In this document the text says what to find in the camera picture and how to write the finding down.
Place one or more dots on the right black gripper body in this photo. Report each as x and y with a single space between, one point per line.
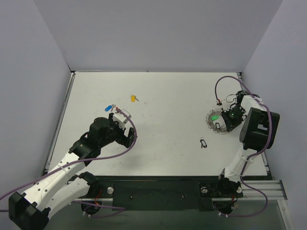
230 122

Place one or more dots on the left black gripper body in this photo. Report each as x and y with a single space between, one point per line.
126 138

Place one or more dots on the large metal keyring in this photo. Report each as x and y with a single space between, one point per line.
220 120

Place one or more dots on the black tag key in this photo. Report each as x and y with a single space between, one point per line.
203 143
217 126

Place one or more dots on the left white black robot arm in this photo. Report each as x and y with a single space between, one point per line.
33 208

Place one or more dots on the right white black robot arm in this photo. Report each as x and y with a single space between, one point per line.
257 134

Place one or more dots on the green key tag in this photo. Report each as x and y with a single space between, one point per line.
215 117

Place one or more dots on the blue tag key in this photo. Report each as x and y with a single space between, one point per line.
110 108

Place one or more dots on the yellow tag key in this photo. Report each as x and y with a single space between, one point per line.
133 98

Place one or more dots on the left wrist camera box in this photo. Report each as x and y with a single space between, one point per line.
121 119

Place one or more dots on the aluminium frame rail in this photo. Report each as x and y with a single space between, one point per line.
273 189

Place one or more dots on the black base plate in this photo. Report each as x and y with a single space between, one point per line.
165 193

